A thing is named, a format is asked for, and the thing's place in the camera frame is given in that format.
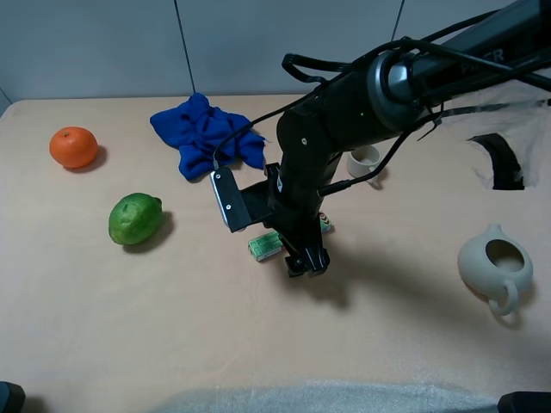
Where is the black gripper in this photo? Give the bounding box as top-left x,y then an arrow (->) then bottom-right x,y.
264,163 -> 331,278

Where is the green chewing gum pack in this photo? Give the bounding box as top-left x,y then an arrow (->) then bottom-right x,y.
248,212 -> 334,262

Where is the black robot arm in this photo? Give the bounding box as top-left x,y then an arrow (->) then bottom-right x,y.
269,1 -> 550,277

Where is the small beige ceramic cup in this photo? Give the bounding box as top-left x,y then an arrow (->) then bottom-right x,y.
346,145 -> 381,178

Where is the crumpled blue cloth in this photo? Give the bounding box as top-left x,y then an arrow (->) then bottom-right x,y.
150,93 -> 264,182

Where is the green lime fruit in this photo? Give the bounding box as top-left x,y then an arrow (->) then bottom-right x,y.
108,193 -> 164,245

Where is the beige ceramic teapot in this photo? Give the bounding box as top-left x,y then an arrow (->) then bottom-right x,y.
457,224 -> 534,317

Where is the dark right base corner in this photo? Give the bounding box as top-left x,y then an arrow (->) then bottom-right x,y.
498,391 -> 551,413

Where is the dark base corner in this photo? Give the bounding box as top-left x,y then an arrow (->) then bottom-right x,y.
0,381 -> 26,413
498,391 -> 551,413

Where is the orange mandarin fruit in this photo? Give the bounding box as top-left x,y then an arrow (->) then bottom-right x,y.
49,126 -> 99,169

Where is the dark left base corner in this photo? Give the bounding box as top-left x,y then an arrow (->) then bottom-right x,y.
0,381 -> 26,413

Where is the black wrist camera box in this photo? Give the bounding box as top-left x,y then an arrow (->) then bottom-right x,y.
210,167 -> 273,232

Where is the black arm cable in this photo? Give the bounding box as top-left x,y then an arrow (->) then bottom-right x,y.
213,11 -> 551,197

